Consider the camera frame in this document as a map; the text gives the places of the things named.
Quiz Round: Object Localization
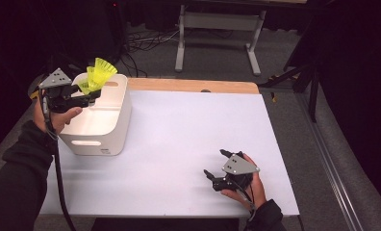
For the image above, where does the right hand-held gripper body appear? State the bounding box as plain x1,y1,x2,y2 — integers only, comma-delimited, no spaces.
212,153,261,193

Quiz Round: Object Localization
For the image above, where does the person's right hand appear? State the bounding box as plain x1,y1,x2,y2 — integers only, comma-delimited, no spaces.
220,153,267,210

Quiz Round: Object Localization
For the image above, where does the aluminium rail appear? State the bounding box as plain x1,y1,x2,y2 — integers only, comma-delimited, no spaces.
295,92,366,231

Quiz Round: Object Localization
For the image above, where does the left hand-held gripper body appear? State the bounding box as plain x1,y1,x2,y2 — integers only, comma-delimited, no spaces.
38,67,93,114

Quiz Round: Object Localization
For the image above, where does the white table sheet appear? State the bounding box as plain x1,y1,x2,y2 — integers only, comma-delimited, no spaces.
38,90,300,218

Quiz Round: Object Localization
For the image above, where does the black tripod stand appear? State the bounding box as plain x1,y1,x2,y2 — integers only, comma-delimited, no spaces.
259,62,321,123

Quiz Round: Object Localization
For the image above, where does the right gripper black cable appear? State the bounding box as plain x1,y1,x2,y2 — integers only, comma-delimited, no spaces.
236,181,257,222

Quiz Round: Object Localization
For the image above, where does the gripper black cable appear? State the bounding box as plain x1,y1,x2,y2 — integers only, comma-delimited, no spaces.
40,95,78,231
236,181,257,222

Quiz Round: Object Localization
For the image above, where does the white plastic storage bin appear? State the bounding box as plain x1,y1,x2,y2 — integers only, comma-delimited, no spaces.
58,72,133,157

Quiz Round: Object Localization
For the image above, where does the bundle of floor cables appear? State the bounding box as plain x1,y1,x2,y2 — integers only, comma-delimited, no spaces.
119,28,180,78

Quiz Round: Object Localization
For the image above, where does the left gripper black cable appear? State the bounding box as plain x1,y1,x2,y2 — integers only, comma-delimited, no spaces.
40,95,78,231

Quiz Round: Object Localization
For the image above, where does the person's left hand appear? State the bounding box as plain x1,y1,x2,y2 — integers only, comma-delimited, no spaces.
34,99,83,136

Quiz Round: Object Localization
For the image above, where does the grey metal stand frame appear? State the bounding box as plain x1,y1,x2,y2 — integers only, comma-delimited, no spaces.
174,3,267,77

